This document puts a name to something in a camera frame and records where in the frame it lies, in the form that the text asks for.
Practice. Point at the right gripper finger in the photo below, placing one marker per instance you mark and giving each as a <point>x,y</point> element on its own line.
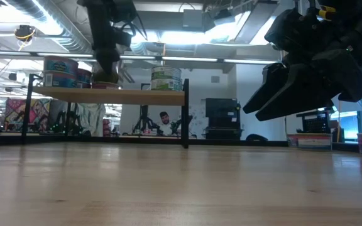
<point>269,84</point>
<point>294,100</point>

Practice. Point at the blue label tuna can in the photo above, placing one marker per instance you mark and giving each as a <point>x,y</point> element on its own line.
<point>60,80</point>
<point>60,65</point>

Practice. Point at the background black robot arm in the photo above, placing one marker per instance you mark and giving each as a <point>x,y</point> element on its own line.
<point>143,120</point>
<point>181,124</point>

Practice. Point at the black robot arm with LEDs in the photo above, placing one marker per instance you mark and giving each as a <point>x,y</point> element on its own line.
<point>61,124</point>

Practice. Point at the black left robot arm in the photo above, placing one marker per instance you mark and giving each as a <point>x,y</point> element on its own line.
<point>97,28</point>

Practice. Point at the wooden shelf board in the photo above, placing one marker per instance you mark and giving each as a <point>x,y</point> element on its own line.
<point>112,96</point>

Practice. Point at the white cover cloth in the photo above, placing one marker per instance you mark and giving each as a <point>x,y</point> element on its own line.
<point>90,119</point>

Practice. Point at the black dome object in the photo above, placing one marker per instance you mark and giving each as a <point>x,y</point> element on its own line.
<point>256,137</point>

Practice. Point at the black cabinet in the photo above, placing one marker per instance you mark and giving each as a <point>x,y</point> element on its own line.
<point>223,113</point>

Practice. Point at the long ceiling light strip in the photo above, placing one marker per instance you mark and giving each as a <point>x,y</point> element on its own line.
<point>187,59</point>

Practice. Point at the person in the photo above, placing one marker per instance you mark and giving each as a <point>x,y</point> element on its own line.
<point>166,124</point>

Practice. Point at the colourful patterned tapestry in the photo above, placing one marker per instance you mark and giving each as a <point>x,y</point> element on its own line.
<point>17,110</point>

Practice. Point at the grey ceiling vent box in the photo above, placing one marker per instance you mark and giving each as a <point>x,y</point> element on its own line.
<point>195,19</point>

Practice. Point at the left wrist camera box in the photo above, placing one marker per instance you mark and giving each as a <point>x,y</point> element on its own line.
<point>123,37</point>

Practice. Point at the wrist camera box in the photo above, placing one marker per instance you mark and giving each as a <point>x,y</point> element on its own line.
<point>291,28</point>
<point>123,37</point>

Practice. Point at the grey wall plate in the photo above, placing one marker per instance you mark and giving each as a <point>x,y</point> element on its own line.
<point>215,79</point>

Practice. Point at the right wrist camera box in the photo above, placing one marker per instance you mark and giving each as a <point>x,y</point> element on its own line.
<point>291,28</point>

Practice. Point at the silver corrugated duct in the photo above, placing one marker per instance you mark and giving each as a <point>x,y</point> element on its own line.
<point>52,19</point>

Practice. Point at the black table frame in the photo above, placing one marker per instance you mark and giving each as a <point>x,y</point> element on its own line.
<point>137,140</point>

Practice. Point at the black shelf side frame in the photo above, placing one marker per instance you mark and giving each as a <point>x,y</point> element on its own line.
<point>27,110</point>
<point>186,119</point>

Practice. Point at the black ceiling camera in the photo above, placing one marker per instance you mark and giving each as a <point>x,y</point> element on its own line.
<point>24,33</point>

